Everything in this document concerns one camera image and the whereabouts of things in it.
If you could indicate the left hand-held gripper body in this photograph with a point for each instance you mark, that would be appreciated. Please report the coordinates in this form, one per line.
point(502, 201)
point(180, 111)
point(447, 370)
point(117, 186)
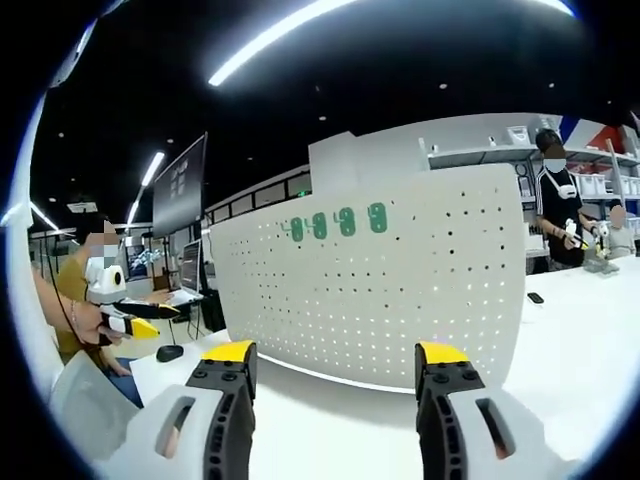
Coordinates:
point(102, 285)

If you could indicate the large dark wall screen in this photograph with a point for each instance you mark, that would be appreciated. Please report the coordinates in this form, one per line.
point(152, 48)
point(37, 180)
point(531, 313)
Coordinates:
point(180, 185)

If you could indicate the short ceiling light strip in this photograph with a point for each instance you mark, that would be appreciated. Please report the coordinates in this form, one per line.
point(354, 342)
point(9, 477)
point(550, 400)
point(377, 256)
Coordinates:
point(152, 169)
point(133, 212)

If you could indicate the black phone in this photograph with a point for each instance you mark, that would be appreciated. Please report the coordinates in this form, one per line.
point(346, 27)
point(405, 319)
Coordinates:
point(535, 298)

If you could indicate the red blue wall banner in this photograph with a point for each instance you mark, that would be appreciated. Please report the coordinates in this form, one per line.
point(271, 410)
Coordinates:
point(595, 132)

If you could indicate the long ceiling light strip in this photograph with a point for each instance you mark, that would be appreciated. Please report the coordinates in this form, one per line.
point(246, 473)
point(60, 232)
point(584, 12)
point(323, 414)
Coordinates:
point(280, 42)

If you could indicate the white perforated mounting plate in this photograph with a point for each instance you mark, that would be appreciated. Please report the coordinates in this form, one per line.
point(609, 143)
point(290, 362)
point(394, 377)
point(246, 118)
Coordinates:
point(375, 300)

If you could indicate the person's white shirt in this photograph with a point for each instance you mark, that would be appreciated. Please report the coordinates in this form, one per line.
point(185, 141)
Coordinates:
point(30, 300)

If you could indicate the grey mesh office chair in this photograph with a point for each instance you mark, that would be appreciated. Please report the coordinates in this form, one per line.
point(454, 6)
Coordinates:
point(90, 405)

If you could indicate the person's left hand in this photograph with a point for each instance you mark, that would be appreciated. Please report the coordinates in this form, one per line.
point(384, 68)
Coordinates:
point(97, 330)

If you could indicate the white storage shelf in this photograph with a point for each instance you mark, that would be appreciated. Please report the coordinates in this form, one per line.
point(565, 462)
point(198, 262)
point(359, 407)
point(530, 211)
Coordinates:
point(480, 155)

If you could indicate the black computer mouse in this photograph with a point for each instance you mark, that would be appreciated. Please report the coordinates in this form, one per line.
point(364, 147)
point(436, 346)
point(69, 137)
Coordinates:
point(170, 353)

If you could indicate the open silver laptop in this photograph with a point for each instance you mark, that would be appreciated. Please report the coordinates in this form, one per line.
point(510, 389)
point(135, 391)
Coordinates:
point(191, 267)

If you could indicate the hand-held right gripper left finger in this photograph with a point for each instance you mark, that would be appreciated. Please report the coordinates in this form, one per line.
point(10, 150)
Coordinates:
point(145, 435)

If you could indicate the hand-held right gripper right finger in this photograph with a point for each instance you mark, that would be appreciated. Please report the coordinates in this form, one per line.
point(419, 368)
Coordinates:
point(515, 435)

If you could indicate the green hook assembly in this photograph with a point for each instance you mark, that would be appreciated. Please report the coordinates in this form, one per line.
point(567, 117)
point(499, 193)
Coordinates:
point(320, 226)
point(346, 222)
point(378, 218)
point(297, 230)

